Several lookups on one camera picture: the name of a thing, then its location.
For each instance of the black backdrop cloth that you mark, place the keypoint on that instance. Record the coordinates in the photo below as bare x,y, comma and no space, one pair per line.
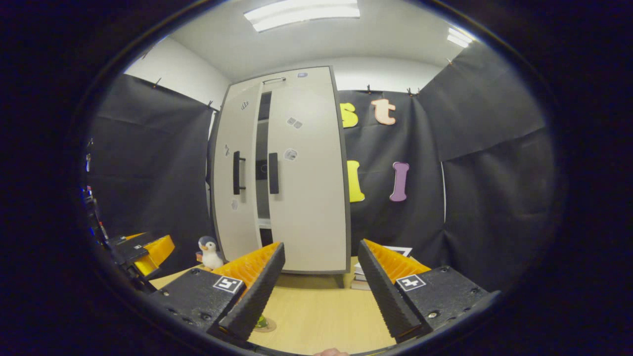
494,198

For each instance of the penguin plush toy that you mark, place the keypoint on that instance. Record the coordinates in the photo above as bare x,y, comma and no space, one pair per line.
210,254

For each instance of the white cabinet drawer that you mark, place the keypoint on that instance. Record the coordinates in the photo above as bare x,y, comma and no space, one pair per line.
316,79

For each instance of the round brown coaster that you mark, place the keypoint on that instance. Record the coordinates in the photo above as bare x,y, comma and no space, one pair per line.
271,326

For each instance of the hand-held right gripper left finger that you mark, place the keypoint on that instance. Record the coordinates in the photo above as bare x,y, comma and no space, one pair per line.
254,296

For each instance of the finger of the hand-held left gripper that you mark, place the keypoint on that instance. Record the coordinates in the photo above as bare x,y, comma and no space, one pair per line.
156,252

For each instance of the white and grey cabinet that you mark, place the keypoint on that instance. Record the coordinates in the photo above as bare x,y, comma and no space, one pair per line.
262,207

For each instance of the thin brown book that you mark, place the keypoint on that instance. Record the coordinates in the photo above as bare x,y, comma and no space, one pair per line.
360,285

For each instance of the white cabinet door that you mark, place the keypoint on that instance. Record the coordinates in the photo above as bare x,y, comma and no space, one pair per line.
311,207
222,222

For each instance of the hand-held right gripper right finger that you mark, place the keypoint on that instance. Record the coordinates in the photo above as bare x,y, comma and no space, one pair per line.
385,291

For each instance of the small ceiling light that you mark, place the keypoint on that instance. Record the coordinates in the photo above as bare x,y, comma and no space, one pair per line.
461,37

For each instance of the white book with dark picture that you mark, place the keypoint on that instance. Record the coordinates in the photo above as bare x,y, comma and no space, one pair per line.
398,251

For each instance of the long ceiling light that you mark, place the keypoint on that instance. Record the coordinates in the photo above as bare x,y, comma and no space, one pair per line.
301,15

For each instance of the thin white book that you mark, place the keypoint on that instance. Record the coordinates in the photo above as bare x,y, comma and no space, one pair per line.
361,277

